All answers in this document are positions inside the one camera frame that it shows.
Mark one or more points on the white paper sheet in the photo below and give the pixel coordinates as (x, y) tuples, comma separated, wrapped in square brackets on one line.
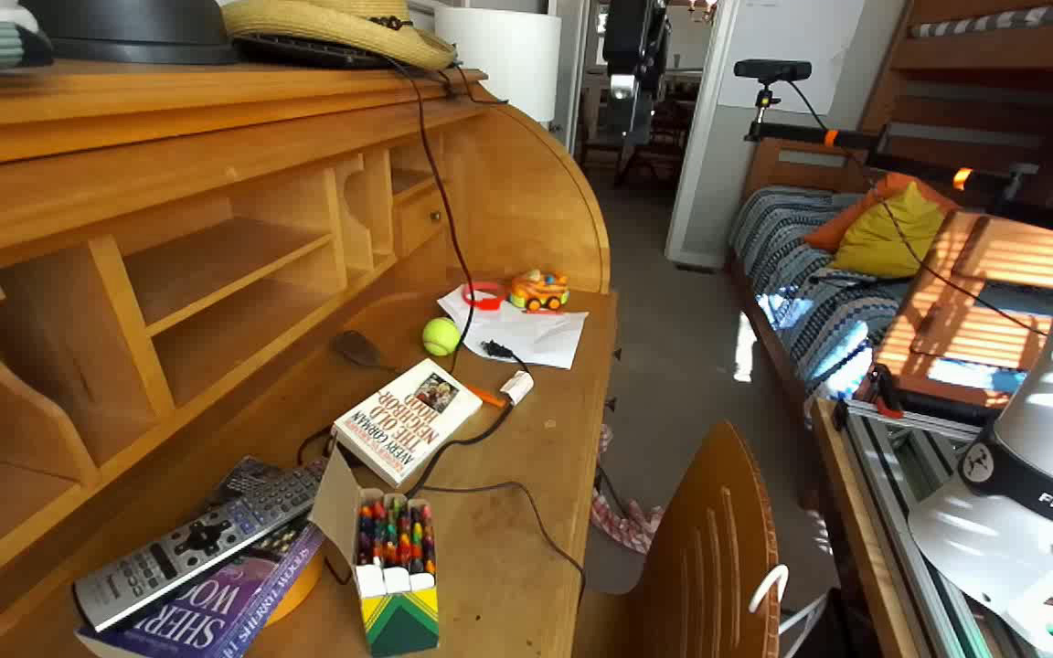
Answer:
[(547, 334)]

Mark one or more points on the orange plastic cylinder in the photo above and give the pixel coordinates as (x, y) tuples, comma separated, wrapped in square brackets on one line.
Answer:
[(492, 396)]

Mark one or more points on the yellow-green tennis ball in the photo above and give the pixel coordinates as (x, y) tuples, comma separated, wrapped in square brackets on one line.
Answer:
[(440, 338)]

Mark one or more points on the white paperback book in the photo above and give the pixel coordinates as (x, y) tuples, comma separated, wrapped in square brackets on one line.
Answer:
[(410, 420)]

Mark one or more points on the slotted metal spatula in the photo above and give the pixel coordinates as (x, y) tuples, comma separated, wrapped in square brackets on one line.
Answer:
[(355, 349)]

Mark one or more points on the red white striped cloth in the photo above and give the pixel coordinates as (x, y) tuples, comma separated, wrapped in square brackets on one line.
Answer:
[(623, 525)]

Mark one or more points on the bed with striped blanket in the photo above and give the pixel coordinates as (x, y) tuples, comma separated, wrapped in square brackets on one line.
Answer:
[(795, 278)]

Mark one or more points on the wooden chair back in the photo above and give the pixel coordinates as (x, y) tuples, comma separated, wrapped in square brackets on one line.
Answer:
[(695, 550)]

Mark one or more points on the crayon box yellow green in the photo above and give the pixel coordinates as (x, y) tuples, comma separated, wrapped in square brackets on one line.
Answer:
[(399, 607)]

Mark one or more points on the orange pillow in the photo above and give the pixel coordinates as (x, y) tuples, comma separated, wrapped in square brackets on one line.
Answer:
[(843, 224)]

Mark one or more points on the straw hat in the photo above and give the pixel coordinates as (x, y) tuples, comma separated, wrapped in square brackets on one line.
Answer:
[(329, 22)]

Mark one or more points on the yellow pillow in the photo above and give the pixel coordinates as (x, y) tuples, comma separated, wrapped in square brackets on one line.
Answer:
[(886, 239)]

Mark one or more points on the wooden roll-top desk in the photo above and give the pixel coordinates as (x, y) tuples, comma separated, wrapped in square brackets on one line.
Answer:
[(185, 133)]

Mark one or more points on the robot mounting cart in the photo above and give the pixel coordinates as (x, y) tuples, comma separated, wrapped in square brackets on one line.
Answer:
[(878, 513)]

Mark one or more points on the grey remote control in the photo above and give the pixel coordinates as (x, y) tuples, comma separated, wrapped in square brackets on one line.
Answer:
[(185, 550)]

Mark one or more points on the purple Sherlock book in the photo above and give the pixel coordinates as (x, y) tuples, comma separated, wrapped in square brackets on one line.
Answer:
[(216, 607)]

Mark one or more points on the wooden slatted board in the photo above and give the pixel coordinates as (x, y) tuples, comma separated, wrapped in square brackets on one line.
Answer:
[(965, 317)]

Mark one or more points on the black camera stand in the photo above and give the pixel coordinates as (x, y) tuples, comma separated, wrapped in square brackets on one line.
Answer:
[(767, 102)]

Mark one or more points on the black stereo camera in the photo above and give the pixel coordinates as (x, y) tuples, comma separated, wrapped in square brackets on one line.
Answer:
[(774, 69)]

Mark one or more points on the wooden bunk bed frame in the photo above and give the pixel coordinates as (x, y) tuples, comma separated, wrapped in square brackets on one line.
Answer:
[(989, 55)]

